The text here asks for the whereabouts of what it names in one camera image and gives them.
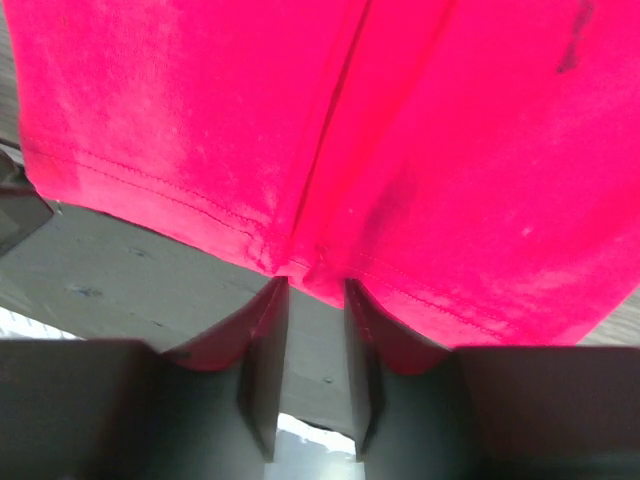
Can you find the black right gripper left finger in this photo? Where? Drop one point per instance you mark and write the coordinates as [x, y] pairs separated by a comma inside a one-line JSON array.
[[118, 409]]

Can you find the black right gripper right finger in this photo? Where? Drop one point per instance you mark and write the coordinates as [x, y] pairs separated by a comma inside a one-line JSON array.
[[422, 411]]

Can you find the pink t-shirt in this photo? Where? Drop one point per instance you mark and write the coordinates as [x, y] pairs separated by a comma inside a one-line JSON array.
[[474, 163]]

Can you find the white slotted cable duct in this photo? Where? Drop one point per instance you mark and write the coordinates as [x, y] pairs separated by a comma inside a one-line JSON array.
[[17, 326]]

